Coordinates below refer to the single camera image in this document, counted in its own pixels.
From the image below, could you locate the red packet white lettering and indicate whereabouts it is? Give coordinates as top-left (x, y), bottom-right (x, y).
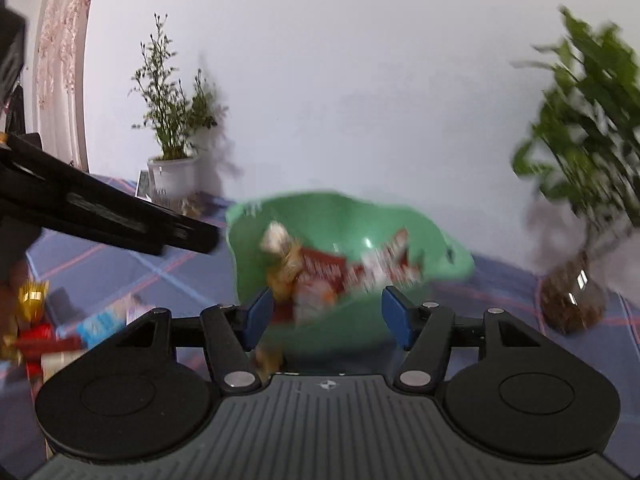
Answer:
top-left (295, 247), bottom-right (351, 321)

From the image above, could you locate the light blue snack packet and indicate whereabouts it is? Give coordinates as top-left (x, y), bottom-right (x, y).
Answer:
top-left (75, 295), bottom-right (156, 348)

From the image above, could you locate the red and gold snack packet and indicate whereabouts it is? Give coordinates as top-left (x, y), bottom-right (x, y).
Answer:
top-left (0, 280), bottom-right (83, 376)

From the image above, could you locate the leafy plant glass vase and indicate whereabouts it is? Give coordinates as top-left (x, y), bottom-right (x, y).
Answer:
top-left (510, 5), bottom-right (640, 336)

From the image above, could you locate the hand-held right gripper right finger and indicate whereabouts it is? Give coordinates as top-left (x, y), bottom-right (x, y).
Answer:
top-left (381, 285), bottom-right (543, 394)

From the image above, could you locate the brown snack packet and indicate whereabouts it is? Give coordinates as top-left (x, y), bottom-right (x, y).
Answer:
top-left (259, 221), bottom-right (307, 313)

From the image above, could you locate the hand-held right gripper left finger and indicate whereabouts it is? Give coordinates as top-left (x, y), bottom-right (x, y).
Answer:
top-left (112, 286), bottom-right (275, 394)

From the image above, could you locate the potted plant white pot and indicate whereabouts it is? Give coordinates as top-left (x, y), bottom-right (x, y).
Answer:
top-left (131, 11), bottom-right (218, 208)

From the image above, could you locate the green plastic basin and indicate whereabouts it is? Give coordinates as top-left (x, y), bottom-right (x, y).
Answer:
top-left (225, 190), bottom-right (476, 361)

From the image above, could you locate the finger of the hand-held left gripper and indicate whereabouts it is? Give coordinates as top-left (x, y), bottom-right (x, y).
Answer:
top-left (0, 132), bottom-right (219, 257)

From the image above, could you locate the blue plaid tablecloth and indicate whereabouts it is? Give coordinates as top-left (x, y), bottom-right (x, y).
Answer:
top-left (0, 172), bottom-right (640, 480)

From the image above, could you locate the patterned curtain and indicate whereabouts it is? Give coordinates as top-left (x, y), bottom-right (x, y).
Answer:
top-left (32, 0), bottom-right (101, 171)

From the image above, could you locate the dark red snack packet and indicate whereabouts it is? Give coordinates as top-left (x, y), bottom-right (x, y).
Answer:
top-left (350, 230), bottom-right (426, 296)

